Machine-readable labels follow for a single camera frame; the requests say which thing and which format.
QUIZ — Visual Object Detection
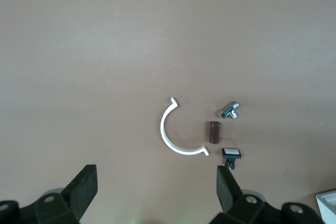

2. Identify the white drawer cabinet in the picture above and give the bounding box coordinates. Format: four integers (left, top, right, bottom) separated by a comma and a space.
316, 189, 336, 224

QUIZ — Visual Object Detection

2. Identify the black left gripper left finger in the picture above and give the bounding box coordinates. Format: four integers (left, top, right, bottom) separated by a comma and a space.
0, 164, 99, 224

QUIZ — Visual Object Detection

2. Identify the black white square push button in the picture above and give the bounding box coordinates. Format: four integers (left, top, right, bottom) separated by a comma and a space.
222, 147, 243, 172

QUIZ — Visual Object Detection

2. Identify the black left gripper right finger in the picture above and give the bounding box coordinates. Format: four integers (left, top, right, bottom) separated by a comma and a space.
209, 165, 322, 224

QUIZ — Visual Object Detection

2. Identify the white semicircular clamp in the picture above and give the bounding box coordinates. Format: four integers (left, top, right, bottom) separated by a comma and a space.
160, 96, 211, 157

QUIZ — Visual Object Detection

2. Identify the brown rectangular block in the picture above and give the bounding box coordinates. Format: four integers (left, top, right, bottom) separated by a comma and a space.
207, 120, 222, 145

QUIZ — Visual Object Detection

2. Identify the silver metal fitting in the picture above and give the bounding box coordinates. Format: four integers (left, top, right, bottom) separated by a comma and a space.
218, 101, 241, 120

